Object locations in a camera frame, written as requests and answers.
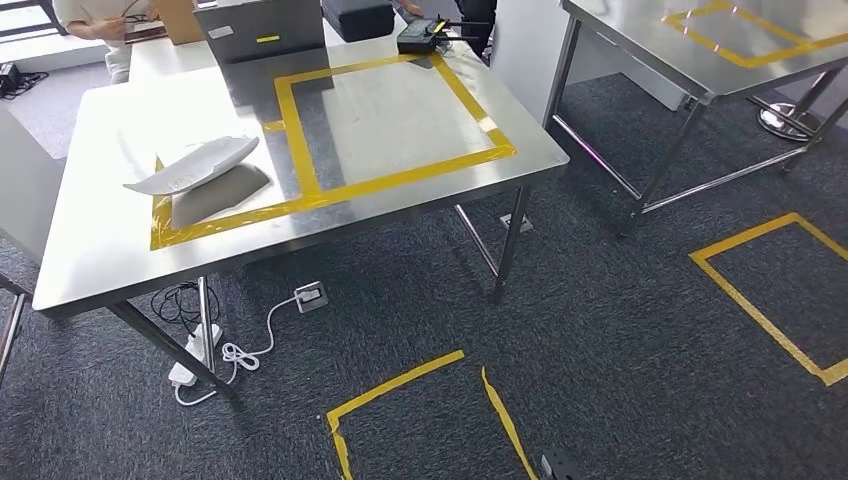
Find white plastic shell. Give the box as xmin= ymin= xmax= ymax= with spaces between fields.
xmin=123 ymin=135 xmax=261 ymax=197

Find stainless steel table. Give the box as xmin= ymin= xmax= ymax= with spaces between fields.
xmin=31 ymin=26 xmax=571 ymax=399
xmin=543 ymin=0 xmax=848 ymax=230

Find long yellow floor tape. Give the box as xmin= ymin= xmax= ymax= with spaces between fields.
xmin=325 ymin=349 xmax=466 ymax=480

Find short yellow floor tape strip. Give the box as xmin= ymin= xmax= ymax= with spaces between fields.
xmin=480 ymin=366 xmax=539 ymax=480

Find black remote controller with antennas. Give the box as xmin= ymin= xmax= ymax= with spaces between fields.
xmin=396 ymin=16 xmax=493 ymax=56

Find white partition panel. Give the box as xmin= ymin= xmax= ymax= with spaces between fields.
xmin=490 ymin=0 xmax=690 ymax=127

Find black hard case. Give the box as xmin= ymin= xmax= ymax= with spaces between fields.
xmin=320 ymin=0 xmax=397 ymax=44

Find white power strip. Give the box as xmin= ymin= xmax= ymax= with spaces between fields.
xmin=167 ymin=323 xmax=225 ymax=388

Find grey laptop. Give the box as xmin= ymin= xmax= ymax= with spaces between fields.
xmin=193 ymin=0 xmax=327 ymax=66

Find white desk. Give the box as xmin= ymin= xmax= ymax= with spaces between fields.
xmin=129 ymin=16 xmax=399 ymax=74
xmin=0 ymin=104 xmax=66 ymax=266

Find yellow floor tape square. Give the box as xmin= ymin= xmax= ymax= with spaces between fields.
xmin=688 ymin=211 xmax=848 ymax=388

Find brown cardboard box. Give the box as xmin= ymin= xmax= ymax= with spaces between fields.
xmin=154 ymin=0 xmax=207 ymax=46

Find dark smartphone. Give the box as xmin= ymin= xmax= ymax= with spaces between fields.
xmin=123 ymin=23 xmax=168 ymax=46

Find black power adapters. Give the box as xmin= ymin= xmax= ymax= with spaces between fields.
xmin=0 ymin=61 xmax=51 ymax=102

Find large yellow tape frame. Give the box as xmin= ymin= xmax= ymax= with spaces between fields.
xmin=273 ymin=51 xmax=518 ymax=207

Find small yellow tape frame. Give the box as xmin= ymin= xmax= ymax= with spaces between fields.
xmin=149 ymin=119 xmax=326 ymax=252

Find white knotted power cable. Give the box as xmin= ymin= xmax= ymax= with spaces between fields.
xmin=173 ymin=294 xmax=303 ymax=407

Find chrome leg frame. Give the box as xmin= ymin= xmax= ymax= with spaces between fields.
xmin=0 ymin=270 xmax=29 ymax=389

